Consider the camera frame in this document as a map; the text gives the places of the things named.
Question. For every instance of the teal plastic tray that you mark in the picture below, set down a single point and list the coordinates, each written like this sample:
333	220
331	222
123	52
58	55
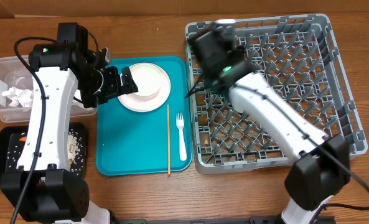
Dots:
131	143

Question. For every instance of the orange carrot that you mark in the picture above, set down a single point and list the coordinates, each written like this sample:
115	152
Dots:
23	139

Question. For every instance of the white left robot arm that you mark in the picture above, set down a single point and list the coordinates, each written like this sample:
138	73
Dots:
42	188

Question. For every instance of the pale green bowl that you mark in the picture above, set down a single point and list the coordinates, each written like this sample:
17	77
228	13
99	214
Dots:
147	77

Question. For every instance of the wooden chopstick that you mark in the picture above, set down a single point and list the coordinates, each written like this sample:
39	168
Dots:
168	142

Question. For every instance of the pink plate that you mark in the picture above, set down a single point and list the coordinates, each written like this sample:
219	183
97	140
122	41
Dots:
148	103

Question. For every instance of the white plastic fork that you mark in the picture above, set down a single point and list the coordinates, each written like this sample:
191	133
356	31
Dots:
182	147

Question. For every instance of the black plastic tray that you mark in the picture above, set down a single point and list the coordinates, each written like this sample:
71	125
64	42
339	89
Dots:
5	134

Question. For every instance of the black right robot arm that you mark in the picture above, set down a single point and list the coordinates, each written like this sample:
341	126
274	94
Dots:
320	164

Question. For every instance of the food scraps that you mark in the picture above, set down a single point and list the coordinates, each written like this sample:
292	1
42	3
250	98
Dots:
76	148

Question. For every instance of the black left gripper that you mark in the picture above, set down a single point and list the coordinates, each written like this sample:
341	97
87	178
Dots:
115	87

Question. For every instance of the clear plastic bin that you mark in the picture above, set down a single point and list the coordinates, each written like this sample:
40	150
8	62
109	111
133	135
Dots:
7	81

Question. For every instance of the grey dishwasher rack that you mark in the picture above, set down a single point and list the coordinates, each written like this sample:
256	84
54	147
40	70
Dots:
299	58

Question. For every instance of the white napkin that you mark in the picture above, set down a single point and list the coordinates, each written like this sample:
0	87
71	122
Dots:
19	97

